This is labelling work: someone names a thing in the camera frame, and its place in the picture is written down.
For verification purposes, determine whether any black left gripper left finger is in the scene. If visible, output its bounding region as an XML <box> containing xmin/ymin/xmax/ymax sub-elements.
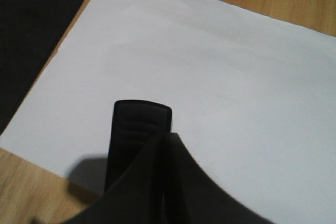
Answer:
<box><xmin>64</xmin><ymin>136</ymin><xmax>164</xmax><ymax>223</ymax></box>

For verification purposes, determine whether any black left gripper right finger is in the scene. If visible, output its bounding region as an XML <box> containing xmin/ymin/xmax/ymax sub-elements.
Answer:
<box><xmin>163</xmin><ymin>133</ymin><xmax>270</xmax><ymax>223</ymax></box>

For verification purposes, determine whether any black stapler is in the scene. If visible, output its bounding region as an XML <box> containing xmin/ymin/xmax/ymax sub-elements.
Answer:
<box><xmin>104</xmin><ymin>100</ymin><xmax>173</xmax><ymax>191</ymax></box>

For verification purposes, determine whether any white paper stack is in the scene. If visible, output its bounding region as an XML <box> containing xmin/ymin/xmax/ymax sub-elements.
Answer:
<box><xmin>1</xmin><ymin>0</ymin><xmax>335</xmax><ymax>223</ymax></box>

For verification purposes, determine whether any wooden desk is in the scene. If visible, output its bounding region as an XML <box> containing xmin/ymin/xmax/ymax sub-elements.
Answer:
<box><xmin>1</xmin><ymin>0</ymin><xmax>335</xmax><ymax>223</ymax></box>

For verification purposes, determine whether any black monitor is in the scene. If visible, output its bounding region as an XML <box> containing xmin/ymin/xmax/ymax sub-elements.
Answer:
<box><xmin>1</xmin><ymin>0</ymin><xmax>83</xmax><ymax>132</ymax></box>

